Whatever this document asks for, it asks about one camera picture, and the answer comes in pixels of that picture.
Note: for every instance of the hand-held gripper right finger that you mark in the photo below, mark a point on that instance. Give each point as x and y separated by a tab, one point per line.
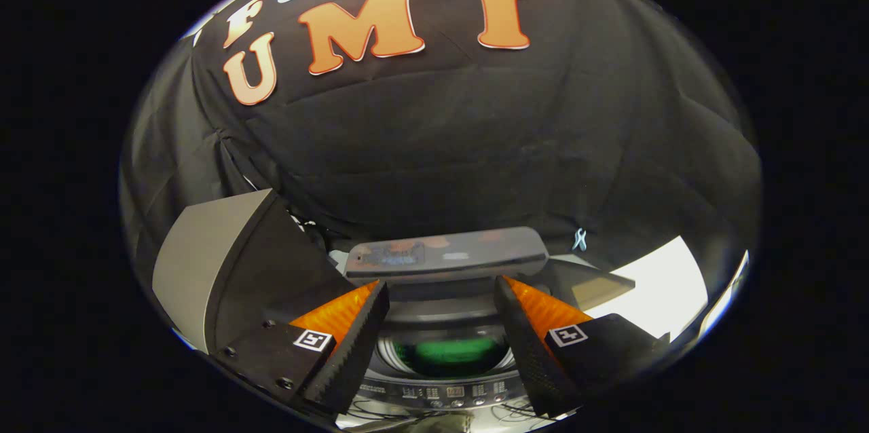
529	351

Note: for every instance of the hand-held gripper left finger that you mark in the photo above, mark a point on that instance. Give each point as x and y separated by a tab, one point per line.
349	351

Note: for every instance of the green polo shirt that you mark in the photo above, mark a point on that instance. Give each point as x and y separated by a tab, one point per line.
451	351

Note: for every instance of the grey top-load washing machine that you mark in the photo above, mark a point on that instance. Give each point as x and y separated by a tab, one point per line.
448	392

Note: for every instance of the dark transparent washing machine lid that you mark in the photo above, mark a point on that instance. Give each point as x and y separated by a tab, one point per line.
475	250

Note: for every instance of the light blue clip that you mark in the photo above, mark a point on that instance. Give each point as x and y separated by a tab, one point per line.
579	239

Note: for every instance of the grey cabinet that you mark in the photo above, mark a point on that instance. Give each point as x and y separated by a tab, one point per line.
197	263

